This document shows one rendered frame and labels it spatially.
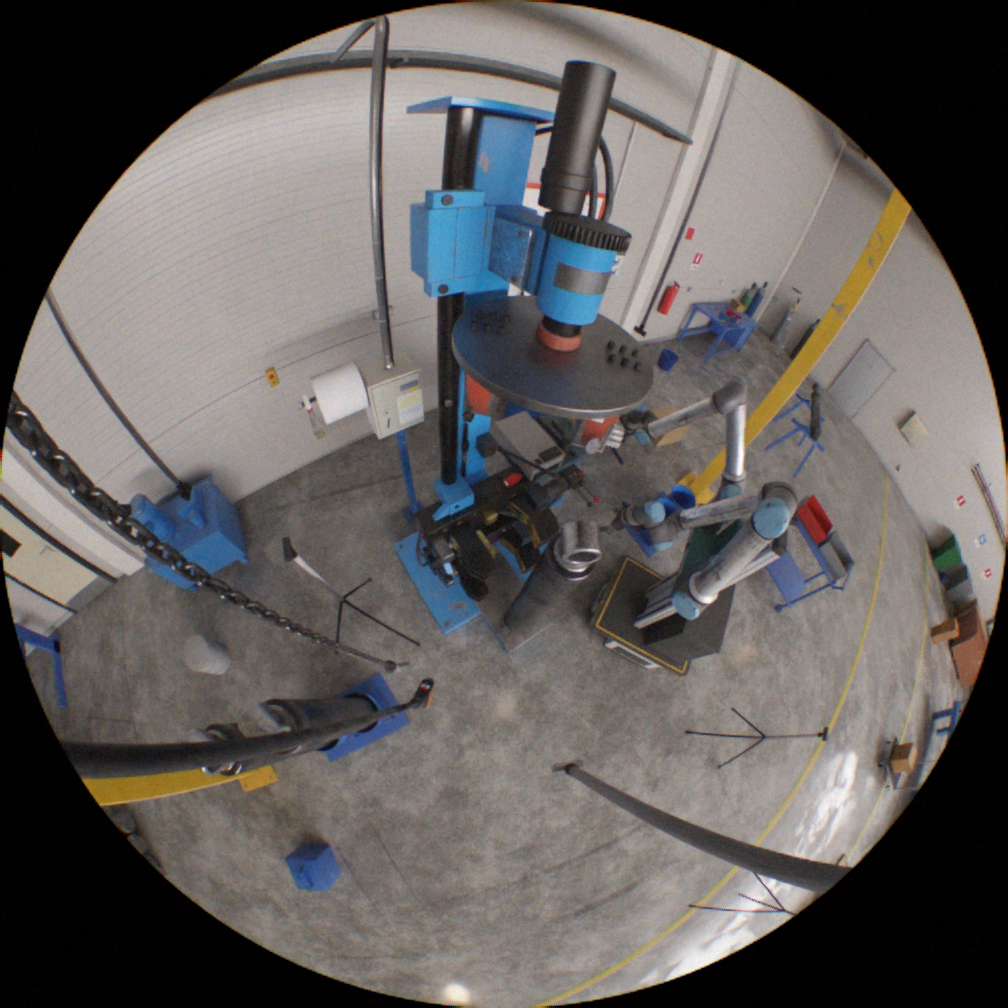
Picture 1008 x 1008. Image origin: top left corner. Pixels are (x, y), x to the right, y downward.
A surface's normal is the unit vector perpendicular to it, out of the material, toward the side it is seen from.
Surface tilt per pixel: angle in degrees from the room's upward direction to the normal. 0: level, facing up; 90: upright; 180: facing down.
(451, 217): 90
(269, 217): 90
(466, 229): 90
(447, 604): 0
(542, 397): 0
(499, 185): 90
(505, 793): 0
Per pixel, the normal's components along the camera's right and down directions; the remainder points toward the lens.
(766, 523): -0.81, 0.35
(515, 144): 0.56, 0.75
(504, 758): 0.12, -0.51
